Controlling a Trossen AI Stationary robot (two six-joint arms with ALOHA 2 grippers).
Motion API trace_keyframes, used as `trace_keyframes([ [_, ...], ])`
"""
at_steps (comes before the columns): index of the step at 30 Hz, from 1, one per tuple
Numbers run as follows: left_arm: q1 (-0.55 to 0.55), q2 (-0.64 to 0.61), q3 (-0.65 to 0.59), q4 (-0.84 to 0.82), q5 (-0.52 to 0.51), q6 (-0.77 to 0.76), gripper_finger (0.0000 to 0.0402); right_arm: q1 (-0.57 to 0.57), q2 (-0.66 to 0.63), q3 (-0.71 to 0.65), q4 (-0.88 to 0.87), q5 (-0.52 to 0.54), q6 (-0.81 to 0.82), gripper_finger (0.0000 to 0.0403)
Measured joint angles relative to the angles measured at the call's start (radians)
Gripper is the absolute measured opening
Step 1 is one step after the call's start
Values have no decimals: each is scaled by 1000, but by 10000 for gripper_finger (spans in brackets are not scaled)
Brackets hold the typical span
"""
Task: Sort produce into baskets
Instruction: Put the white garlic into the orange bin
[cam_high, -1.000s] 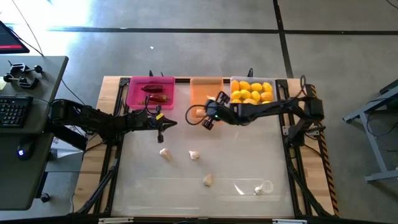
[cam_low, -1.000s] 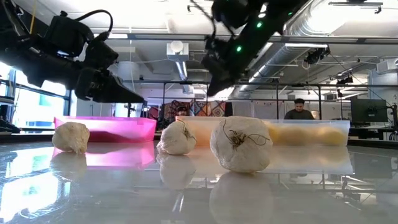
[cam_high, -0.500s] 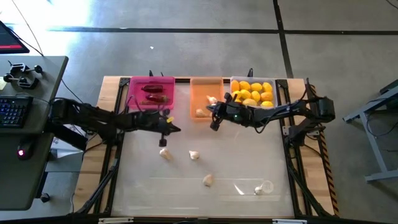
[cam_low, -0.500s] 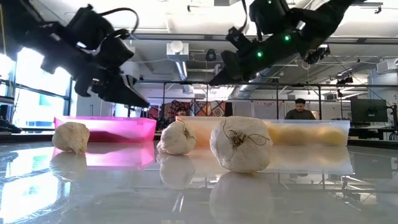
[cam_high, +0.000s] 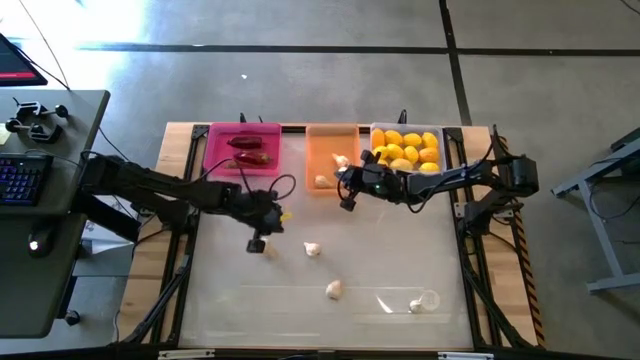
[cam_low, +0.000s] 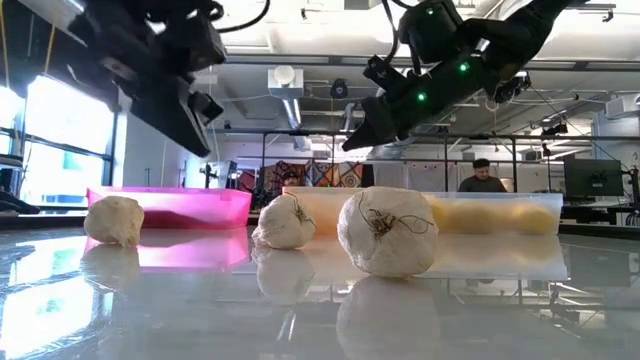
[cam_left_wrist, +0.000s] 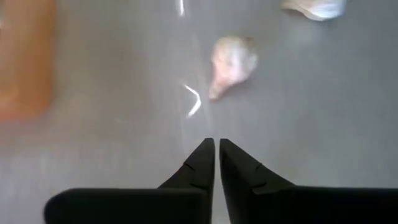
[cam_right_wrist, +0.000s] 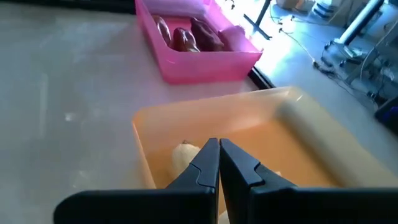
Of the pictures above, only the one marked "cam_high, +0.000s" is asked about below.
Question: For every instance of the red chili pepper green stem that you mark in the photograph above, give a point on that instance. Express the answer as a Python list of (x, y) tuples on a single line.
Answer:
[(252, 159)]

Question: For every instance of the white paper sheet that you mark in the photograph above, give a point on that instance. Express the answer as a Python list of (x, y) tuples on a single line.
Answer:
[(102, 240)]

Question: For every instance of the clear plastic basket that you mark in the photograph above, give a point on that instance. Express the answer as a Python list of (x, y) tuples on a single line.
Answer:
[(407, 126)]

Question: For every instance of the grey desk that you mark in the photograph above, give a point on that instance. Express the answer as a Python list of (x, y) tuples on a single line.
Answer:
[(30, 280)]

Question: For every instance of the white table mat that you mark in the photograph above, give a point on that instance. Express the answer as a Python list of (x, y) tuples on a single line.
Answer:
[(400, 250)]

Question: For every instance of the black computer mouse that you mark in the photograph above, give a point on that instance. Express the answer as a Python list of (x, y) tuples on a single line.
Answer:
[(40, 242)]

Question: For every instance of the small brown chili pepper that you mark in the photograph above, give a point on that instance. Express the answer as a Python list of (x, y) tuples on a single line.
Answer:
[(232, 164)]

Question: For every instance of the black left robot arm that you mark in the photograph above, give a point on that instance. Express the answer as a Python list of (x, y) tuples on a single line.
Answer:
[(150, 182)]

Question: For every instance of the small orange-yellow lemon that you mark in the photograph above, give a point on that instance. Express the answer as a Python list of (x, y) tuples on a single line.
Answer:
[(429, 155)]

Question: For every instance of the black clamp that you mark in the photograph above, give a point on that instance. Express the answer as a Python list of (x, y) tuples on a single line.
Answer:
[(37, 132), (35, 109)]

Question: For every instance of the black aluminium table frame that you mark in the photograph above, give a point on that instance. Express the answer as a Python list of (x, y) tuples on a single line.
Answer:
[(199, 131), (452, 134)]

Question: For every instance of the dark screen red stripe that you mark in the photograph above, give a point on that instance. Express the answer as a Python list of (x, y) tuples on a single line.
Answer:
[(15, 65)]

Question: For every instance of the large yellow lemon green tip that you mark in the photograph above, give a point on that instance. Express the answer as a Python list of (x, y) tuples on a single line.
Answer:
[(401, 164)]

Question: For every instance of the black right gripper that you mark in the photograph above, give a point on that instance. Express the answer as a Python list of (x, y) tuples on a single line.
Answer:
[(377, 184)]

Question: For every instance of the blue-grey metal table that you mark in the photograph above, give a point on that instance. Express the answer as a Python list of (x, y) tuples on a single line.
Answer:
[(631, 150)]

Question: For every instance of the yellow black hazard tape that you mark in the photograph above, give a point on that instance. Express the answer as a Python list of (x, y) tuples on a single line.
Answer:
[(533, 300)]

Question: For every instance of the dark red chili pepper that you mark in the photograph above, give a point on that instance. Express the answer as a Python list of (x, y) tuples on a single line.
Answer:
[(245, 142)]

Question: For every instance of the orange plastic basket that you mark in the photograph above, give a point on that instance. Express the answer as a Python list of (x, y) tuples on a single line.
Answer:
[(325, 145)]

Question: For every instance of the white garlic bulb brown roots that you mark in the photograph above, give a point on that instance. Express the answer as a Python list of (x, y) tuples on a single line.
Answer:
[(334, 289)]

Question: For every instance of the black backlit keyboard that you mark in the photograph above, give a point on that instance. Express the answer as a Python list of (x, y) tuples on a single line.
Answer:
[(22, 180)]

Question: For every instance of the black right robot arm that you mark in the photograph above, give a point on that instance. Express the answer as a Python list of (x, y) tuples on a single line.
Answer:
[(520, 175)]

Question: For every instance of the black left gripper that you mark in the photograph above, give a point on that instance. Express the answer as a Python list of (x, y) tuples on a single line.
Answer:
[(262, 212)]

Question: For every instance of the pink plastic basket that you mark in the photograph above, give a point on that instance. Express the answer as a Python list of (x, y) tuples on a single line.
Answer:
[(220, 150)]

